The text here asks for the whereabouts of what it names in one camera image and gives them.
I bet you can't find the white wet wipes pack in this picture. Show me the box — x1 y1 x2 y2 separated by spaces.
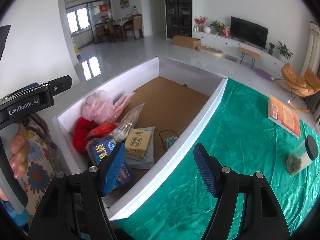
125 127 155 170

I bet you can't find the blue garbage bag pack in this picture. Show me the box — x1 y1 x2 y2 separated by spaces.
87 136 135 195

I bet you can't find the tan tissue pack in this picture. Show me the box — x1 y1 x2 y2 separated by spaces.
125 128 151 160

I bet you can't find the red snack bag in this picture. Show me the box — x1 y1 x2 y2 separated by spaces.
86 122 117 140

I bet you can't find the bamboo stick pack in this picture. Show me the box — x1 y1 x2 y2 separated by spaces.
119 103 145 128

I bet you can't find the red yarn ball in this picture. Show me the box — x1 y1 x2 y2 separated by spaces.
72 117 98 155

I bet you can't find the blue wave pattern sachet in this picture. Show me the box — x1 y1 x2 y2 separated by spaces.
159 129 179 151

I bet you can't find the pink plastic bag pack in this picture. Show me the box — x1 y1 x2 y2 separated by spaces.
105 92 135 123

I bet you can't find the pink mesh bath sponge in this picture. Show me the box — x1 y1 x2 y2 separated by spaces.
82 90 115 125

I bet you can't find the person left hand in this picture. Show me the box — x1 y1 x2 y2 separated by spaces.
9 123 30 179

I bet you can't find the green satin tablecloth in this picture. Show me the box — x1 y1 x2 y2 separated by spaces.
113 77 320 240

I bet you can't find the white cardboard box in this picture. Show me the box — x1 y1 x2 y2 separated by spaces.
51 56 229 222

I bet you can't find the dining table with chairs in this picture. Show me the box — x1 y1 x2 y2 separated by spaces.
95 14 144 43

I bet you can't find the orange book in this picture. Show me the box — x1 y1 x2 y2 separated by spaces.
268 96 301 139

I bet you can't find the clear jar black lid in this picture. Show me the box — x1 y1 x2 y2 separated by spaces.
286 135 319 176

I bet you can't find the orange lounge chair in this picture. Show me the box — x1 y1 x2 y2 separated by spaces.
272 63 319 112

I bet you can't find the wooden bench stool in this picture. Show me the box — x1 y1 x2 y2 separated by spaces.
238 47 262 69

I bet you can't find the white tv cabinet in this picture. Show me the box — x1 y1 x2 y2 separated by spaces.
192 31 285 76

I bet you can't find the brown cardboard box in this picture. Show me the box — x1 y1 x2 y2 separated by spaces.
172 35 201 49

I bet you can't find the small potted plant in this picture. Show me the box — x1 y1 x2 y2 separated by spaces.
268 42 275 56

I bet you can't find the potted green plant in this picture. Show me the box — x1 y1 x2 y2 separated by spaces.
277 41 293 60

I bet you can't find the black television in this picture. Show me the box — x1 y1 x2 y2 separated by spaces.
230 16 268 49

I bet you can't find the white standing air conditioner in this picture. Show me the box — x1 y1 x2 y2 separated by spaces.
300 21 320 76

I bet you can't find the red flower vase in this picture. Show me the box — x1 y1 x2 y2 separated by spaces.
194 16 208 31

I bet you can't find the black display cabinet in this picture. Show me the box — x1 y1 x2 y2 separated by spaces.
165 0 193 39

